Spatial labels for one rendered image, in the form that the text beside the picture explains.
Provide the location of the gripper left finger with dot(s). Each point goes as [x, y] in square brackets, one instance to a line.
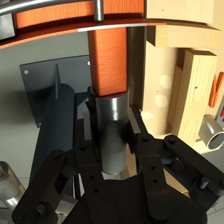
[87, 175]

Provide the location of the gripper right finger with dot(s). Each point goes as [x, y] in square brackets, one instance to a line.
[152, 183]

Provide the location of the beige flat board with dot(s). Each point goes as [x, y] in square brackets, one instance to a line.
[175, 10]

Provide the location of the grey metal mug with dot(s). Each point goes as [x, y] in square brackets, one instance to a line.
[208, 129]

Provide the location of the short light wood plank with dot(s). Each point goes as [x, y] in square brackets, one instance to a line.
[175, 98]

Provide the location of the long light wood plank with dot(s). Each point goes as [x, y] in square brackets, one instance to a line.
[194, 98]

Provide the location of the red and grey tool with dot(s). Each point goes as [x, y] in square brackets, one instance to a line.
[221, 112]

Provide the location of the orange spring clamp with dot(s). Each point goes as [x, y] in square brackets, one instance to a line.
[216, 91]

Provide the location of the beige wooden workbench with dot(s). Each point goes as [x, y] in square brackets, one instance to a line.
[136, 70]

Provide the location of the light wood block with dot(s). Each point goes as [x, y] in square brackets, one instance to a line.
[183, 36]

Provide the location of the dark grey block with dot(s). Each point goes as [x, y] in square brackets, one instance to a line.
[6, 26]

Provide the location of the orange folding support frame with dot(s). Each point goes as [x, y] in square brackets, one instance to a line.
[106, 61]

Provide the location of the grey steel tube rail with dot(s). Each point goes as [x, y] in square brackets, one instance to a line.
[98, 10]

